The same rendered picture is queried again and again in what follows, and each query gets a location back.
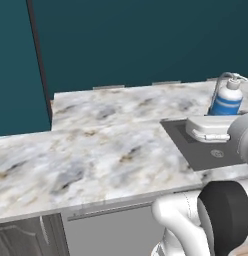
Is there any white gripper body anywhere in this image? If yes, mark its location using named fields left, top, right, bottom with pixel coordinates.
left=185, top=115, right=238, bottom=144

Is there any blue white soap dispenser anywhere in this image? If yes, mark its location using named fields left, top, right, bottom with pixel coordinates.
left=208, top=75, right=248, bottom=117

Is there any teal tall cabinet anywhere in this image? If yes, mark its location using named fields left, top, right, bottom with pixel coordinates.
left=0, top=0, right=54, bottom=138

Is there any grey curved tap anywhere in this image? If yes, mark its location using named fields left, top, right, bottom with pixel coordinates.
left=211, top=71, right=242, bottom=116

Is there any grey dishwasher front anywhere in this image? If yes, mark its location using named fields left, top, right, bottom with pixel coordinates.
left=61, top=203, right=166, bottom=256

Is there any grey cupboard door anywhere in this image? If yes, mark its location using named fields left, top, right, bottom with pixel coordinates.
left=0, top=213, right=71, bottom=256

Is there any grey dishwasher handle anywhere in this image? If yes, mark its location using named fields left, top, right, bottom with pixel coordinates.
left=67, top=200, right=154, bottom=222

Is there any grey cupboard door handle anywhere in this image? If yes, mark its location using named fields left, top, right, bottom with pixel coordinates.
left=40, top=215, right=51, bottom=247

